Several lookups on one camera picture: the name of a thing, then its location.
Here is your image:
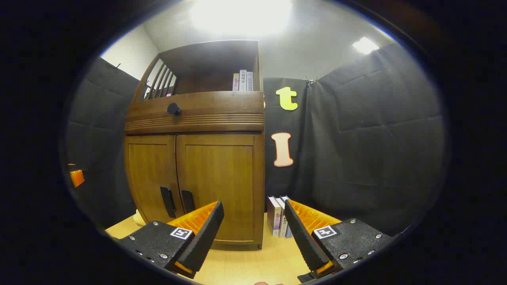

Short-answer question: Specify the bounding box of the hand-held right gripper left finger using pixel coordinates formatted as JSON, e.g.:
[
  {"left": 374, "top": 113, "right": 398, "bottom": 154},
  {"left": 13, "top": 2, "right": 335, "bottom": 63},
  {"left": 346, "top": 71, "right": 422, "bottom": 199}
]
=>
[{"left": 119, "top": 200, "right": 225, "bottom": 279}]

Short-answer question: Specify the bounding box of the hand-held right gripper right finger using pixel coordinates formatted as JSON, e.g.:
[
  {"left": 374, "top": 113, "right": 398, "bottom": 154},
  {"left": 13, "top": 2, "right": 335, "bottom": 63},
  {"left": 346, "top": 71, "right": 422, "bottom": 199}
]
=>
[{"left": 284, "top": 199, "right": 395, "bottom": 283}]

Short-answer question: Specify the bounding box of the wooden shoe cabinet door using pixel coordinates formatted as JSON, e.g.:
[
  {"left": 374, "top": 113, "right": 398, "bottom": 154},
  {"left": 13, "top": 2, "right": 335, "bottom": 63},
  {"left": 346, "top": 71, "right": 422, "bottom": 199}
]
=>
[
  {"left": 124, "top": 135, "right": 185, "bottom": 225},
  {"left": 176, "top": 135, "right": 265, "bottom": 243}
]

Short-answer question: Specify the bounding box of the wooden double-door shoe cabinet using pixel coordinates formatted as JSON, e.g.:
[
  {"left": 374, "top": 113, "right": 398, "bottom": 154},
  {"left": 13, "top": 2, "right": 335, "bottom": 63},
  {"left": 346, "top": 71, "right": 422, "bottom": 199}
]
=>
[{"left": 124, "top": 40, "right": 265, "bottom": 251}]

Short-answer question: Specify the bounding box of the white book with purple cover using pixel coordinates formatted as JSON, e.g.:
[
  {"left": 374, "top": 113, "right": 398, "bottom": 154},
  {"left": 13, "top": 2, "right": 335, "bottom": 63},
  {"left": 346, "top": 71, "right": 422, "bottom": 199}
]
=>
[{"left": 267, "top": 197, "right": 282, "bottom": 237}]

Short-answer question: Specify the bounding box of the black backdrop cloth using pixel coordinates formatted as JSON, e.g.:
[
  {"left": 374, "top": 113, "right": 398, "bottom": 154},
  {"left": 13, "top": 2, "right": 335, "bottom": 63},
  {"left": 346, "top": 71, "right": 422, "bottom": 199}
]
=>
[{"left": 65, "top": 43, "right": 448, "bottom": 238}]

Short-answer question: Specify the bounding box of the wooden drawer with black knob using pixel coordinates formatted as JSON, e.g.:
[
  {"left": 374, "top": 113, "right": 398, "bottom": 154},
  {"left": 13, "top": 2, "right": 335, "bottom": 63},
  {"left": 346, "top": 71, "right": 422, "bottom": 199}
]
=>
[{"left": 125, "top": 91, "right": 265, "bottom": 134}]

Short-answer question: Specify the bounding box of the small ceiling light panel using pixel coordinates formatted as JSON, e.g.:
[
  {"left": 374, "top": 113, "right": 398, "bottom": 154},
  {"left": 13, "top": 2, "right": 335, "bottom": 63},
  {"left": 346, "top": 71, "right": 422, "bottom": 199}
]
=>
[{"left": 353, "top": 37, "right": 380, "bottom": 55}]

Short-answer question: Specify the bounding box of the large ceiling light panel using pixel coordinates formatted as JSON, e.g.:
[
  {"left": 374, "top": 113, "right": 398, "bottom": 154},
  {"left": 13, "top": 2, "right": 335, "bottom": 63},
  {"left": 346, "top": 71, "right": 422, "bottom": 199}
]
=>
[{"left": 190, "top": 0, "right": 294, "bottom": 36}]

